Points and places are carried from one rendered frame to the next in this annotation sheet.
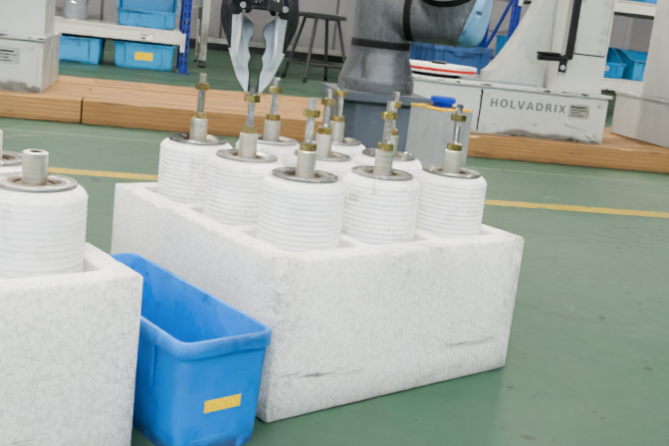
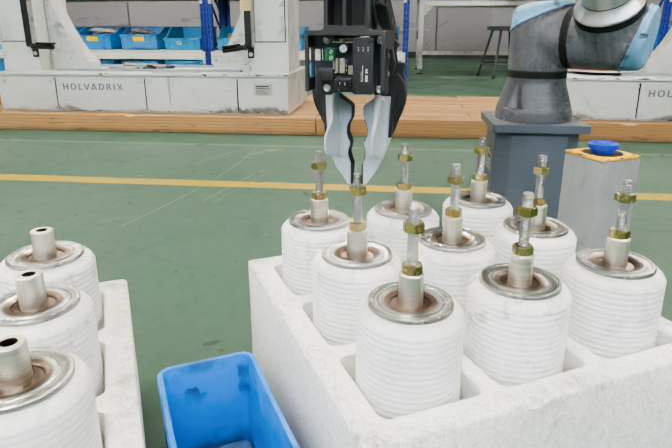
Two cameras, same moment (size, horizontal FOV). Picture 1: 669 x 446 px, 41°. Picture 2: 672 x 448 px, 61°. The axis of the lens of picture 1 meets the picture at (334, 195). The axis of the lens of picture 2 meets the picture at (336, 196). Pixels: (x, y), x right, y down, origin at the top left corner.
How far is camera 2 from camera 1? 0.55 m
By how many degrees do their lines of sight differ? 19
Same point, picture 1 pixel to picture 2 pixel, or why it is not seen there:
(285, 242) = (382, 396)
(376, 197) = (509, 323)
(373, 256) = (503, 415)
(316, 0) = (503, 14)
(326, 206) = (433, 354)
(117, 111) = not seen: hidden behind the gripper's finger
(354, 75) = (510, 106)
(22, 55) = (274, 88)
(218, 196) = (322, 306)
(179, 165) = (296, 253)
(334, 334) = not seen: outside the picture
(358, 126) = (515, 156)
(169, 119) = not seen: hidden behind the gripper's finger
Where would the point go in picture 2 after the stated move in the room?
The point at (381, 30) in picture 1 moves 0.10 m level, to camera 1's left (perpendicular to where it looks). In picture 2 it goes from (536, 61) to (483, 60)
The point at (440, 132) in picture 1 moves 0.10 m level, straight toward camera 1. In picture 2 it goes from (600, 185) to (599, 206)
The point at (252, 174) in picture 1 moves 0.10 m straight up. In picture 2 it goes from (356, 285) to (357, 188)
